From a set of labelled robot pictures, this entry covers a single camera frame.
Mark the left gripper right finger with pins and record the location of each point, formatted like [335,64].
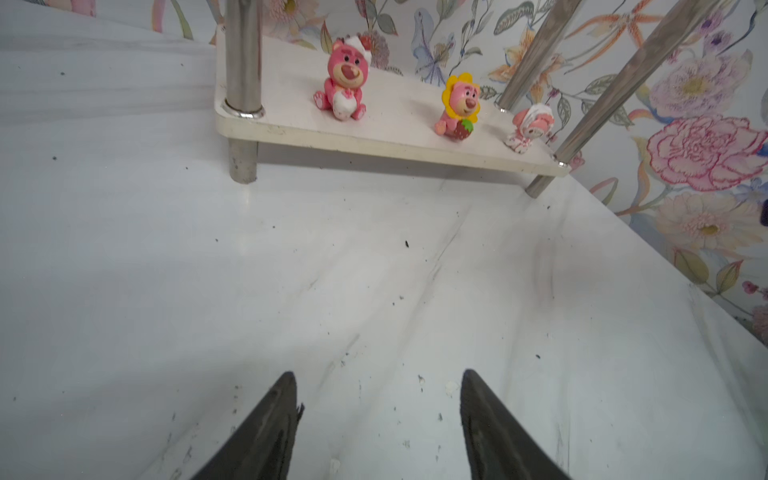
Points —
[497,445]

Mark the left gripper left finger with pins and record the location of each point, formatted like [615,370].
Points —
[261,447]

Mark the pink bear white bowl toy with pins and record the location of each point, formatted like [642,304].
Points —
[530,124]

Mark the pink bear yellow flower toy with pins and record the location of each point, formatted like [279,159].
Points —
[461,102]

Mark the pink bear with strawberry hat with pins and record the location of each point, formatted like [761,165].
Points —
[348,71]

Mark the white two-tier shelf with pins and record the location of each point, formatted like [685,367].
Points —
[263,87]

